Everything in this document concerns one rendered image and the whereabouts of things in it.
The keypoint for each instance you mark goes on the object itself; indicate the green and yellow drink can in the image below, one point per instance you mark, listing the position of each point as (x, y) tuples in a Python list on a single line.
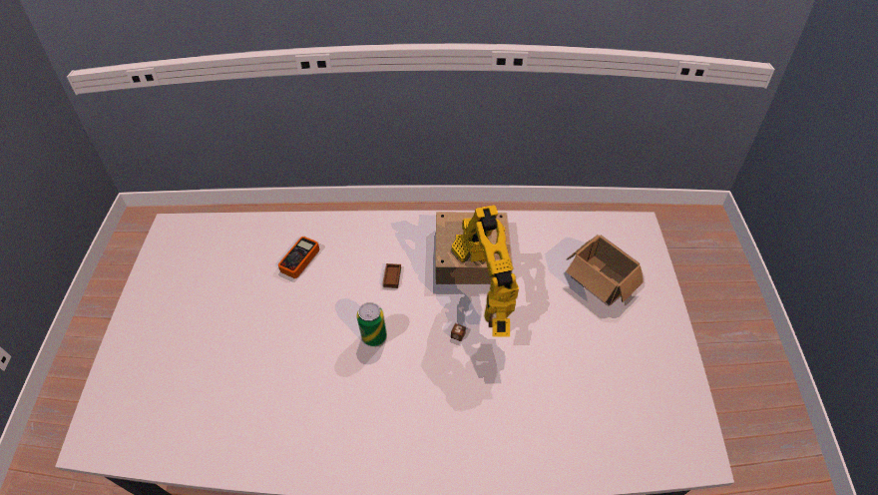
[(371, 324)]

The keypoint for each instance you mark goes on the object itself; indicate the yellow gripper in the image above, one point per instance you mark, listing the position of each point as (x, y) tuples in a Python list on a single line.
[(503, 308)]

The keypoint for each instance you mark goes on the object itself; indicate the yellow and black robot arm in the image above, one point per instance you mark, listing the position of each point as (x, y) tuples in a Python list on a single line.
[(474, 241)]

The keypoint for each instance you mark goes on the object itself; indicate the orange pocket multimeter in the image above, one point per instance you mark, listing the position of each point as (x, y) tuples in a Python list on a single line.
[(299, 256)]

